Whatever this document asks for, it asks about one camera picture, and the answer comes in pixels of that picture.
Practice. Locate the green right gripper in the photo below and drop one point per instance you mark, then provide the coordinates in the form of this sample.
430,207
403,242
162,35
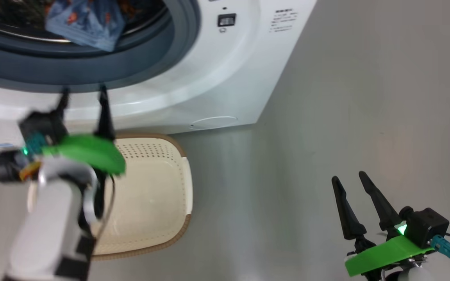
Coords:
385,253

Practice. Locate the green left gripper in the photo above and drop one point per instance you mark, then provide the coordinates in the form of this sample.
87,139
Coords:
88,150

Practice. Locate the blue garment with orange print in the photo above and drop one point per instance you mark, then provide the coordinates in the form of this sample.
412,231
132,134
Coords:
84,23

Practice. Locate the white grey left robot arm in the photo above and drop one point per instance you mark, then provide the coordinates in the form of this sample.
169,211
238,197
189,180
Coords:
49,226

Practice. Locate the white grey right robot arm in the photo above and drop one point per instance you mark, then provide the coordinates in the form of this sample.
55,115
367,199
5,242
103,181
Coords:
414,275

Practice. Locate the grey rubber door gasket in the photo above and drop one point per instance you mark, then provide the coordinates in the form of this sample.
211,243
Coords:
92,66

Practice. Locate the cream perforated laundry basket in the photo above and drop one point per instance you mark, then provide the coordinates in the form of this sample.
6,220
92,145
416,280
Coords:
154,195

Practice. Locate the white front-load washing machine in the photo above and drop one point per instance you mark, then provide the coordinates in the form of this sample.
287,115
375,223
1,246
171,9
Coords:
217,78

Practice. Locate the black door latch socket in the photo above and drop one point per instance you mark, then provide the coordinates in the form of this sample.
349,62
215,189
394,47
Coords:
226,19

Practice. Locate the round white drain filter cover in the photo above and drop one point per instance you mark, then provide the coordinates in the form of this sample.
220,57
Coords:
213,123

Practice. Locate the printed text label on washer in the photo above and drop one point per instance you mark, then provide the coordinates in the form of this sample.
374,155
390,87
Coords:
283,20

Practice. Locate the teal left camera connector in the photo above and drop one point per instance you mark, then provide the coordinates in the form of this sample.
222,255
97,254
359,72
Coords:
35,143

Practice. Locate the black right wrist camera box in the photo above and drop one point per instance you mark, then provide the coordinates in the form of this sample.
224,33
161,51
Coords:
426,226

